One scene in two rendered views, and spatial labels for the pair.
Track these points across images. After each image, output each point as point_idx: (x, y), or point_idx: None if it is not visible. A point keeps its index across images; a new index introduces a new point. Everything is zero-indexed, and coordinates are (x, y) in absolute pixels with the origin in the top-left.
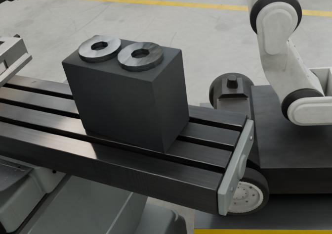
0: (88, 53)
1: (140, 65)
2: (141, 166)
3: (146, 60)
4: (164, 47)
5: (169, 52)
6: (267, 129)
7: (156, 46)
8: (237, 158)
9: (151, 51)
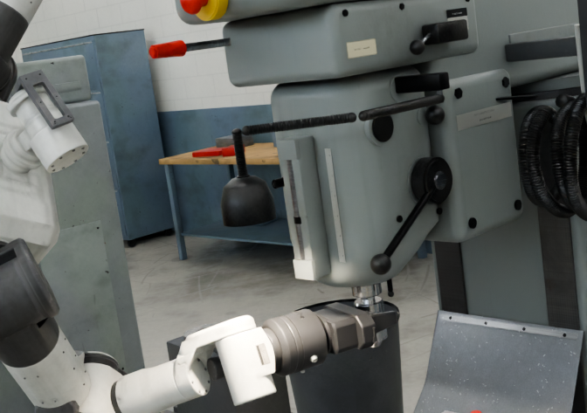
0: None
1: (215, 323)
2: None
3: (206, 326)
4: (177, 343)
5: (179, 339)
6: None
7: (187, 333)
8: (172, 409)
9: (195, 331)
